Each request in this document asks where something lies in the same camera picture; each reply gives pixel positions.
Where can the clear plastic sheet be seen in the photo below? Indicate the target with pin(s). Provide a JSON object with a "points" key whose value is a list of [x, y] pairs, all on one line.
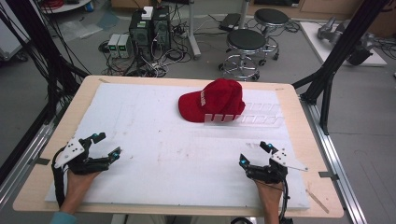
{"points": [[79, 28]]}

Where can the white floor platform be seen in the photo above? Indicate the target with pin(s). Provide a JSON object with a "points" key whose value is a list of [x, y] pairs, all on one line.
{"points": [[314, 40]]}

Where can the red baseball cap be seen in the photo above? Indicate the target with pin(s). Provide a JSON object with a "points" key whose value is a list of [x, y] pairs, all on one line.
{"points": [[218, 98]]}

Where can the thin wooden stick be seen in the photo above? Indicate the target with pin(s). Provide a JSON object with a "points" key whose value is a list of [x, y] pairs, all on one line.
{"points": [[317, 201]]}

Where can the aluminium side rail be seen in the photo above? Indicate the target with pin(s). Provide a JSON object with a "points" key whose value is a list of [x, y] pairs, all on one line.
{"points": [[336, 161], [21, 161]]}

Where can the clear acrylic rack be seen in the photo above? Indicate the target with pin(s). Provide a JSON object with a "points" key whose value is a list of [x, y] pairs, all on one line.
{"points": [[264, 119]]}

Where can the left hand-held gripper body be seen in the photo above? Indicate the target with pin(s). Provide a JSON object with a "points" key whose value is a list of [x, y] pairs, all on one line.
{"points": [[70, 152]]}

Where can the white cabinet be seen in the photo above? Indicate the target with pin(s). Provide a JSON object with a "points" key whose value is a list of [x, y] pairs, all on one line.
{"points": [[11, 34]]}

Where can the black computer tower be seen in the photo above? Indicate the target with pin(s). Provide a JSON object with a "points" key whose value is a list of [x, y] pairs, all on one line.
{"points": [[140, 34], [162, 28]]}

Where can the black flat case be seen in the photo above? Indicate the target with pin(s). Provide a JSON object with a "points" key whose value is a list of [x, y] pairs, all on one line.
{"points": [[229, 21]]}

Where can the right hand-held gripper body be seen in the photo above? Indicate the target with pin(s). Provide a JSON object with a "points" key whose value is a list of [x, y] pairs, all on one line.
{"points": [[285, 160]]}

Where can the person's right hand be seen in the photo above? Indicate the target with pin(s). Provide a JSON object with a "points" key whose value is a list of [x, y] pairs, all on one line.
{"points": [[269, 193]]}

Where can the grey power supply unit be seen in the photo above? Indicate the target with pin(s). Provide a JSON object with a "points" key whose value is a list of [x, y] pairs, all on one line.
{"points": [[125, 46], [113, 45]]}

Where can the person's left hand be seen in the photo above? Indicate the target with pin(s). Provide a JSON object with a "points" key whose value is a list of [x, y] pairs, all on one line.
{"points": [[77, 185]]}

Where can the white box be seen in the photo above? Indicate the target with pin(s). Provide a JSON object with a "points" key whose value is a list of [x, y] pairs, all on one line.
{"points": [[147, 13]]}

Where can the white round table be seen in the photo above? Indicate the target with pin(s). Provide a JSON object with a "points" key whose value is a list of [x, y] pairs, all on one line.
{"points": [[67, 5]]}

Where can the grey stand leg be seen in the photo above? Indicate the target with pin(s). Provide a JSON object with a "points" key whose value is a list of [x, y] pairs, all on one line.
{"points": [[193, 31]]}

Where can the black metal frame post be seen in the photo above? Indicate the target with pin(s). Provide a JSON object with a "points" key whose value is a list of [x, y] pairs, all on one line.
{"points": [[342, 46], [34, 40]]}

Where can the large black round stool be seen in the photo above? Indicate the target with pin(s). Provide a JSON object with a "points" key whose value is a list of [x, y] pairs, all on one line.
{"points": [[246, 40]]}

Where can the small black round stool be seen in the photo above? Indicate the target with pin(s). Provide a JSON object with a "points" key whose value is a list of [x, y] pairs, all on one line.
{"points": [[271, 17]]}

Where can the white foam board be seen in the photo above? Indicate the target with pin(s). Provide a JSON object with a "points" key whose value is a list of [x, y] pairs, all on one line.
{"points": [[162, 155]]}

